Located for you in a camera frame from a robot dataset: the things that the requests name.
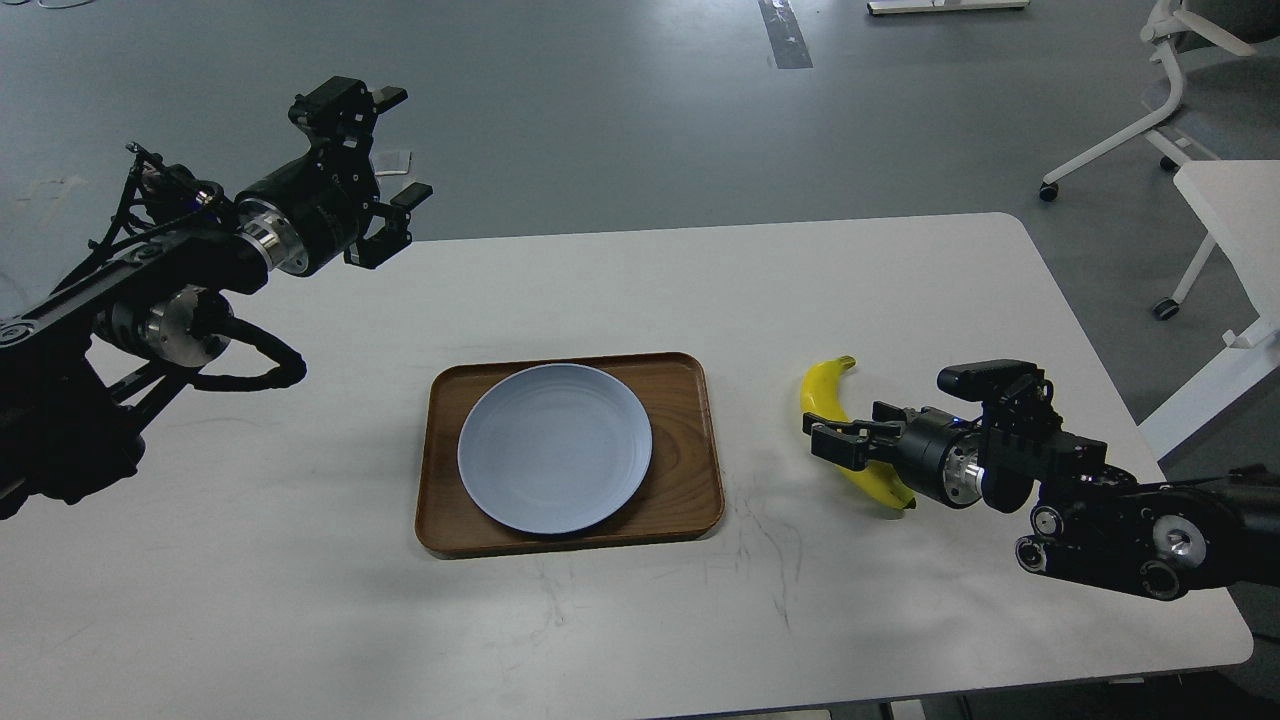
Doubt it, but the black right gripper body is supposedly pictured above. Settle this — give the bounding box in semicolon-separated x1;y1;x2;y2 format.
893;407;984;509

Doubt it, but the white office chair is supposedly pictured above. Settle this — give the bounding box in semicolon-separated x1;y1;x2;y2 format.
1038;1;1279;202

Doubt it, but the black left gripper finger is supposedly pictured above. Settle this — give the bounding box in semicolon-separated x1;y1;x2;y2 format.
344;182;434;270
288;76;408;167

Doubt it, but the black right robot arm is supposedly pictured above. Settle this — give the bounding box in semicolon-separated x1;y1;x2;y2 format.
797;356;1279;601

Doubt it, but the grey floor tape strip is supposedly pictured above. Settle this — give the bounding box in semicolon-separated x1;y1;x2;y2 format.
756;0;814;70

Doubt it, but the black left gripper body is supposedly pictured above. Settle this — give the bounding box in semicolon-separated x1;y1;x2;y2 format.
236;155;380;277

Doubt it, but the white bar base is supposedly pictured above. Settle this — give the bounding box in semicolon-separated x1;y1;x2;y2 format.
867;0;1030;17

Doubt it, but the light blue round plate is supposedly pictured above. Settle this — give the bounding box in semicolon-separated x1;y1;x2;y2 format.
456;363;654;536

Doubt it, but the brown wooden tray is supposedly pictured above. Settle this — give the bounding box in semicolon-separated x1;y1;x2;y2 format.
413;352;724;559

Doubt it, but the yellow banana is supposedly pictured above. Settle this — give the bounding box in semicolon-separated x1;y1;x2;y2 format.
799;355;916;511

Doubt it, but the white side table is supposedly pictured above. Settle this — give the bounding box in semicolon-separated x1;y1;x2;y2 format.
1137;158;1280;461

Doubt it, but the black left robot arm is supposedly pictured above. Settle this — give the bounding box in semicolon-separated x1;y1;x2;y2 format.
1;76;433;518

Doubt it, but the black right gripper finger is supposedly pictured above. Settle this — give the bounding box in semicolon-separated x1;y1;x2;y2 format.
804;401;909;436
809;424;902;471

